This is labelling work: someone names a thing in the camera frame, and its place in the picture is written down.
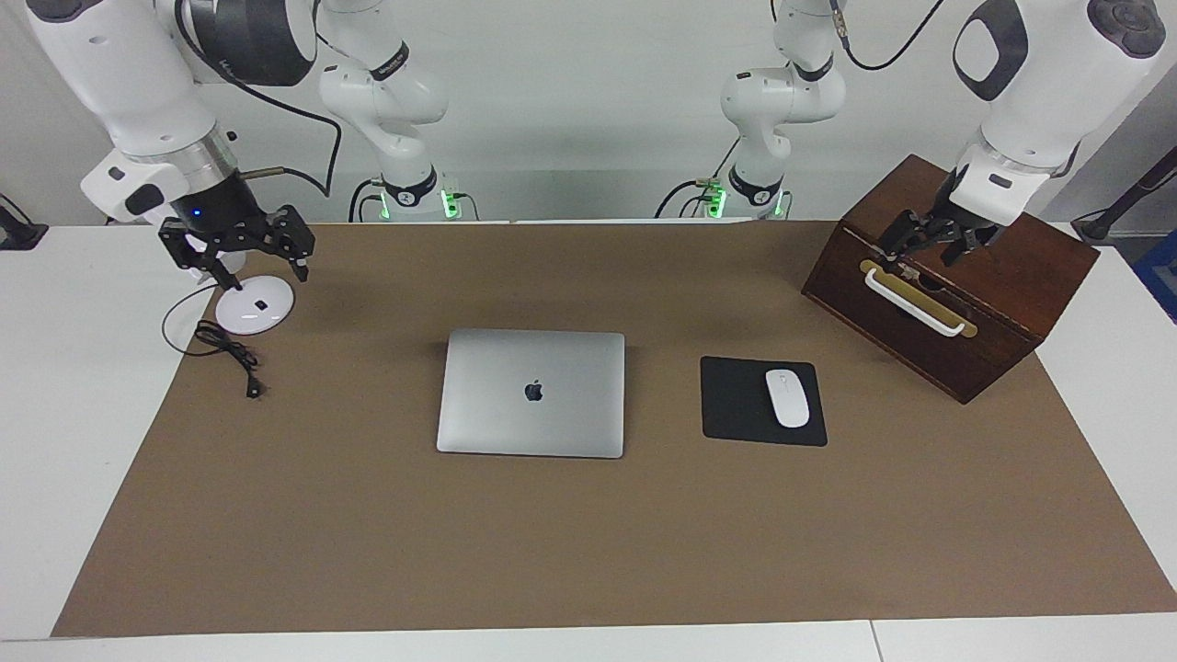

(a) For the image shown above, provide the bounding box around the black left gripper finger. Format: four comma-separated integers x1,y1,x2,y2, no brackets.
874,209,925,268
939,232,985,268

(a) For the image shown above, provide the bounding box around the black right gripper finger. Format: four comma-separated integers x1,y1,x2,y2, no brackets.
158,219,243,292
266,204,317,282

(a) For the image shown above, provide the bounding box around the silver laptop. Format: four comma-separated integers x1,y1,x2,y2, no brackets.
436,329,627,460

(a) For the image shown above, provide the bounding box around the dark brown wooden box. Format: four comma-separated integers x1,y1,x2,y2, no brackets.
801,154,1101,405

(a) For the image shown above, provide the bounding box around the white desk lamp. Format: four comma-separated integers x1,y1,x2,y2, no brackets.
175,248,295,336

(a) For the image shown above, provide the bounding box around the black stand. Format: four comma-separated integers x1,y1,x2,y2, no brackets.
1071,147,1177,245

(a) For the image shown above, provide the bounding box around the white computer mouse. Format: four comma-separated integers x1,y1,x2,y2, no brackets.
765,369,811,429

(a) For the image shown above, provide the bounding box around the blue crate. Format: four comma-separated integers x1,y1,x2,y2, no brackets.
1133,230,1177,323

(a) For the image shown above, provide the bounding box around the black mouse pad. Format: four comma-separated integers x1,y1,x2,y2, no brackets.
700,356,828,448

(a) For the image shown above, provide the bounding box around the brown table mat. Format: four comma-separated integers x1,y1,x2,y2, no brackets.
51,221,1177,638

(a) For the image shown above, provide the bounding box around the white box handle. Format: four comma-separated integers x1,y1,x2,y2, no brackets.
863,267,968,337

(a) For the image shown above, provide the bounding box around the black right base cable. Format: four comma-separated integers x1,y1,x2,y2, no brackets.
348,177,383,223

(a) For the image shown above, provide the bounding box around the black base cable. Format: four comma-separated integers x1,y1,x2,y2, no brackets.
655,138,742,220
348,177,383,223

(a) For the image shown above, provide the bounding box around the black lamp power cable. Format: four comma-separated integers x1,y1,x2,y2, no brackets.
162,283,268,400

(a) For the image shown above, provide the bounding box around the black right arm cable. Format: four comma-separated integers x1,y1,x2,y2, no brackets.
175,0,343,199

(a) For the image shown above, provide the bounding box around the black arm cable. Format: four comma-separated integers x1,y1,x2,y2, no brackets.
828,0,948,72
175,0,343,199

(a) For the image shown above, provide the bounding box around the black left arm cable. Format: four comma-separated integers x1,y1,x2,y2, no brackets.
828,0,948,72

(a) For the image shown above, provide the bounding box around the black clamp mount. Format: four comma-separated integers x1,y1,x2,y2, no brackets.
0,193,49,251

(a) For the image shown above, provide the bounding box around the black left base cable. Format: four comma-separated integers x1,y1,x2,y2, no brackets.
655,138,742,220

